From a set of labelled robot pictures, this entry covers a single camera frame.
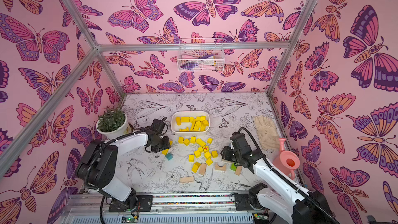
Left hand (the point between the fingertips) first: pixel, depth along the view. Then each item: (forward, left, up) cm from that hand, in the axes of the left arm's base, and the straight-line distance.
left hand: (170, 145), depth 93 cm
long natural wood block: (-19, -11, -1) cm, 22 cm away
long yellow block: (-4, +2, +1) cm, 5 cm away
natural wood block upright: (-13, -20, -1) cm, 24 cm away
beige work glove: (+8, -60, 0) cm, 61 cm away
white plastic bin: (+12, -2, +1) cm, 12 cm away
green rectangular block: (-13, -36, +1) cm, 38 cm away
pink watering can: (-13, -61, +10) cm, 64 cm away
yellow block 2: (-13, -16, 0) cm, 20 cm away
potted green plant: (+5, +29, +17) cm, 34 cm away
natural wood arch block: (-13, -28, 0) cm, 31 cm away
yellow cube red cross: (-2, -21, +2) cm, 22 cm away
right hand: (-6, -31, +6) cm, 32 cm away
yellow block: (+18, -8, +2) cm, 20 cm away
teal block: (-6, 0, 0) cm, 6 cm away
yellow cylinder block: (+16, -4, +4) cm, 17 cm away
